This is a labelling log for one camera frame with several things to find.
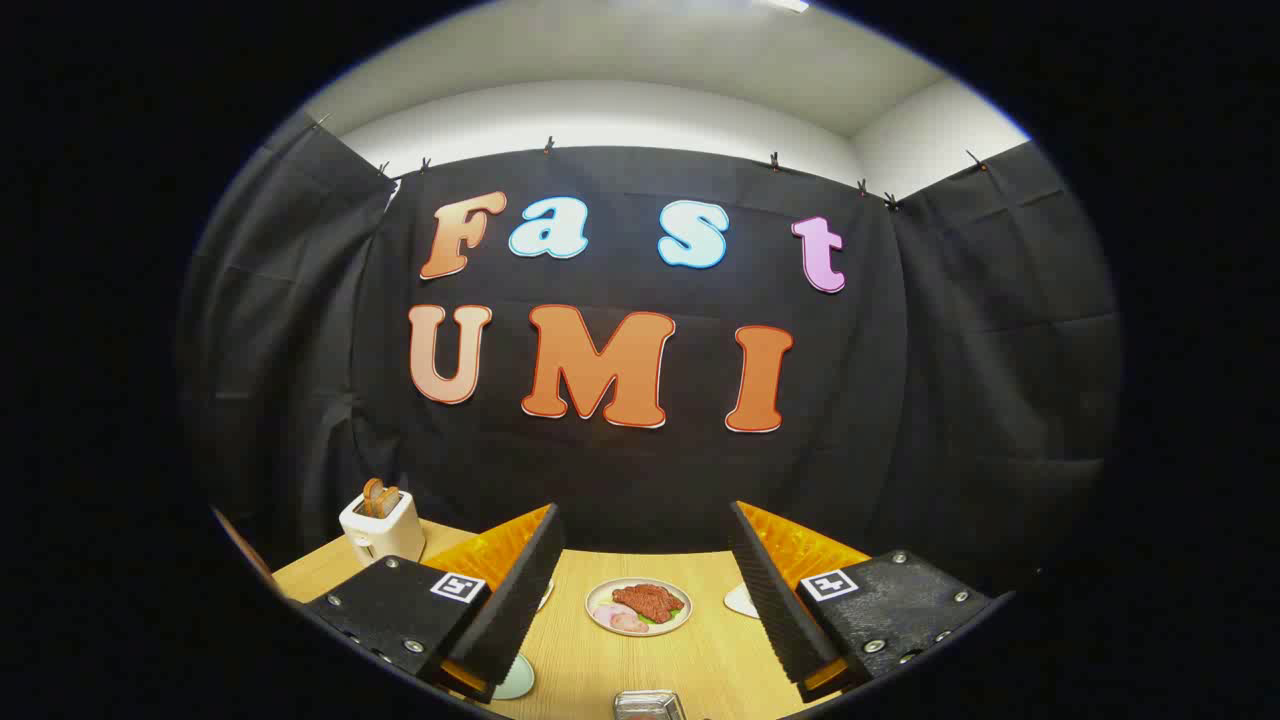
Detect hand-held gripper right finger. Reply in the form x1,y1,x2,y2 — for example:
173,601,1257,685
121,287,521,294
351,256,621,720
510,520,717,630
727,500,993,705

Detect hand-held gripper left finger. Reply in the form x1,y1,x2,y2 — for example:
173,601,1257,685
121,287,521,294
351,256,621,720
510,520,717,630
300,503,566,704

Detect light blue round plate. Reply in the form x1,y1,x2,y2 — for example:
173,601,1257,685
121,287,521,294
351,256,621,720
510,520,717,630
493,654,537,701

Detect beige round dinner plate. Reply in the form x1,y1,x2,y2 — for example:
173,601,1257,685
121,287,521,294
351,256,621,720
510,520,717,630
585,578,694,638

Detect brown grilled steak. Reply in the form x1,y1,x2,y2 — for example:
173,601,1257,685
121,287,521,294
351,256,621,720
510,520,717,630
612,584,685,621

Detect white toaster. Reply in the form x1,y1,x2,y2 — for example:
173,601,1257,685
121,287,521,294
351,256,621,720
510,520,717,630
339,489,427,567

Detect row of black cloth clips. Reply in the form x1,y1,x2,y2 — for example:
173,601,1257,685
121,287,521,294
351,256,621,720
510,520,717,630
310,113,991,212

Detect steel wire cutlery basket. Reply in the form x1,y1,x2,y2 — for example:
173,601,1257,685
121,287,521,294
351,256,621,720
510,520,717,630
613,690,688,720

